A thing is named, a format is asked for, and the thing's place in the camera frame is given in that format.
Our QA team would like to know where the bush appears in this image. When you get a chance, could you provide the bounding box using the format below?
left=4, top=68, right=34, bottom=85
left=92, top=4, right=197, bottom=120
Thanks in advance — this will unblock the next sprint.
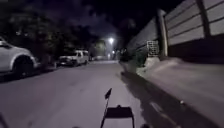
left=121, top=46, right=148, bottom=68

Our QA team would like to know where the street lamp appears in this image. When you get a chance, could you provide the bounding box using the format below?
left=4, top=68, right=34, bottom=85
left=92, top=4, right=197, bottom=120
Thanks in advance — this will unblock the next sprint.
left=107, top=37, right=115, bottom=45

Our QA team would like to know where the white pickup truck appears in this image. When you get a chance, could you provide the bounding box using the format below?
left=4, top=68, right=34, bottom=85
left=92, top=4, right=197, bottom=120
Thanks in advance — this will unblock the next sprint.
left=58, top=49, right=90, bottom=67

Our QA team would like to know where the pale grille box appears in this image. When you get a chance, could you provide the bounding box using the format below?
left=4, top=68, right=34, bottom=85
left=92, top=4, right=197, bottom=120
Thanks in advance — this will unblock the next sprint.
left=146, top=40, right=160, bottom=57

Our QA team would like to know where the grey asphalt road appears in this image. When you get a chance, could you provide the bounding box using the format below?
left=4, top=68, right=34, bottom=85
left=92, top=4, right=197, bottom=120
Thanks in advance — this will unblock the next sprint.
left=0, top=60, right=151, bottom=128

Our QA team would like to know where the dark kerb gutter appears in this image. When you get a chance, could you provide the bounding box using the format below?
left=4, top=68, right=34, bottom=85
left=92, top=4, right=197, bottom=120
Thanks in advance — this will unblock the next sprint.
left=119, top=69, right=214, bottom=128

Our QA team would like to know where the pale concrete pavement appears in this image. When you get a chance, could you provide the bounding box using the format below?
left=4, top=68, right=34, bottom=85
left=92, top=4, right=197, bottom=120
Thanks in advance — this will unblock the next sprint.
left=136, top=56, right=224, bottom=128

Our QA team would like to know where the row of trees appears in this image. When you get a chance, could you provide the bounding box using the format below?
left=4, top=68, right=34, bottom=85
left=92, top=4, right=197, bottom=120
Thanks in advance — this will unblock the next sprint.
left=0, top=0, right=101, bottom=63

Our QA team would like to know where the white car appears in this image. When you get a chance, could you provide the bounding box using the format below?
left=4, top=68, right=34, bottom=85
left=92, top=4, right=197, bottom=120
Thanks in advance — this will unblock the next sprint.
left=0, top=36, right=40, bottom=78

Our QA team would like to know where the wall with pale panels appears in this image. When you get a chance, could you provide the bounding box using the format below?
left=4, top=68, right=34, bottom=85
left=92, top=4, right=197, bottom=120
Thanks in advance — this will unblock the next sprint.
left=125, top=0, right=224, bottom=64

